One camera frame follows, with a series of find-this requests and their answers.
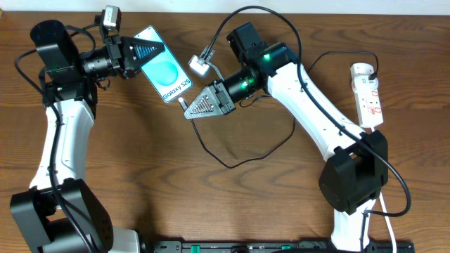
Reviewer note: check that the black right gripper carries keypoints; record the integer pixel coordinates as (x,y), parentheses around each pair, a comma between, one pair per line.
(226,107)

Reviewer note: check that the white USB wall charger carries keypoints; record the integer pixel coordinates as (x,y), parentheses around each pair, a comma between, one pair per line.
(358,69)

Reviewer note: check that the blue screen Galaxy smartphone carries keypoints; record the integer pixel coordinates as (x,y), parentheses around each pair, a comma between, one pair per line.
(164,71)

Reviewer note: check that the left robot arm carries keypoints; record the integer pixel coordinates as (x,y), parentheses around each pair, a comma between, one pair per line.
(59,212)

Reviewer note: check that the white power strip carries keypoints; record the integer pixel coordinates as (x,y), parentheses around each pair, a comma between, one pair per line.
(367,101)

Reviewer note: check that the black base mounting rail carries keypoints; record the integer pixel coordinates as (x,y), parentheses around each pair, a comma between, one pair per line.
(308,245)

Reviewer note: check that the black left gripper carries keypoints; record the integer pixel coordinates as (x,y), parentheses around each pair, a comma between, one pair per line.
(117,53)

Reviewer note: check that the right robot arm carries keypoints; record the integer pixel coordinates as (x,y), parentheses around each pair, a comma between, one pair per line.
(355,162)

